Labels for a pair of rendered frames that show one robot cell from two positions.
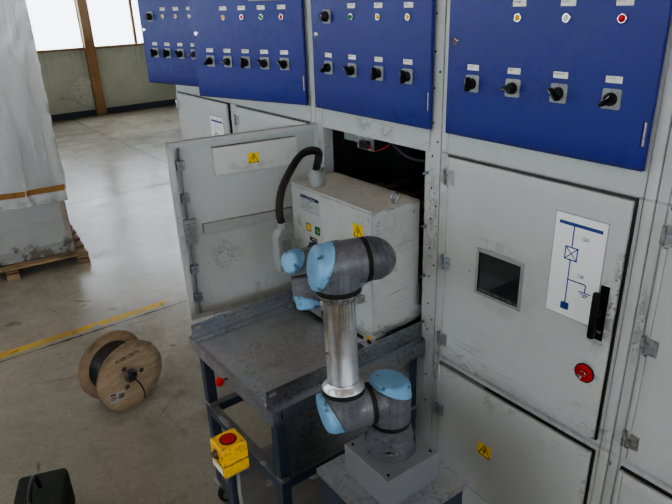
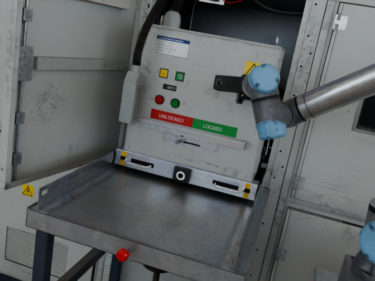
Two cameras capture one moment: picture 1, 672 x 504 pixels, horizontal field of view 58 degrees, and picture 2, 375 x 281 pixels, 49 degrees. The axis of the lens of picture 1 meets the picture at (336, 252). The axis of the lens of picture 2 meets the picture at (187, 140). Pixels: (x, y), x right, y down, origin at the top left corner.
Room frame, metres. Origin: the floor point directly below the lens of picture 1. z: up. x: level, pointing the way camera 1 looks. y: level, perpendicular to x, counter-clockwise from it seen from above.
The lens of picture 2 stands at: (0.98, 0.95, 1.39)
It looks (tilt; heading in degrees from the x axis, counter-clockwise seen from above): 14 degrees down; 320
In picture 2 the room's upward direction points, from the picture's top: 10 degrees clockwise
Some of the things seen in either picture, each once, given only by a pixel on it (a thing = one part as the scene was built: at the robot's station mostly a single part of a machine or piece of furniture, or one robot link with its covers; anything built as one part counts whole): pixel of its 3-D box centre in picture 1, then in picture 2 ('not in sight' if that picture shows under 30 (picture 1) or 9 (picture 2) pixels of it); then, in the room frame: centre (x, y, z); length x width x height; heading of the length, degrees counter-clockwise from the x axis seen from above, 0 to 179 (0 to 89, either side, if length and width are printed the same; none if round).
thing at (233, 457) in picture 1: (229, 452); not in sight; (1.38, 0.33, 0.85); 0.08 x 0.08 x 0.10; 37
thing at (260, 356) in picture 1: (305, 345); (168, 204); (2.00, 0.13, 0.82); 0.68 x 0.62 x 0.06; 127
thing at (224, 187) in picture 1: (253, 220); (80, 66); (2.36, 0.34, 1.21); 0.63 x 0.07 x 0.74; 116
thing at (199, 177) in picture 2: (335, 315); (184, 172); (2.09, 0.01, 0.90); 0.54 x 0.05 x 0.06; 36
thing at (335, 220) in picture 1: (329, 257); (195, 105); (2.08, 0.03, 1.15); 0.48 x 0.01 x 0.48; 36
